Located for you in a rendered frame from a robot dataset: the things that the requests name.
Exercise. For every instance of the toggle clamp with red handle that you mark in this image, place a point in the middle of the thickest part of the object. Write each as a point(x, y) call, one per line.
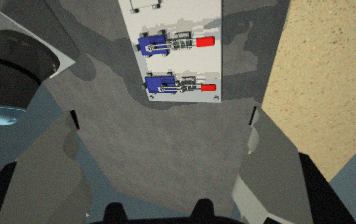
point(190, 83)

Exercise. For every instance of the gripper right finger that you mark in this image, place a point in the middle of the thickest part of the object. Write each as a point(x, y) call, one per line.
point(277, 184)

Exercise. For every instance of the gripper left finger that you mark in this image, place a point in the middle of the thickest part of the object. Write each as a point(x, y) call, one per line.
point(45, 185)

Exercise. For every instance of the red-handled toggle clamp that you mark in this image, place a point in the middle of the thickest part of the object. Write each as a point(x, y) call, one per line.
point(181, 39)

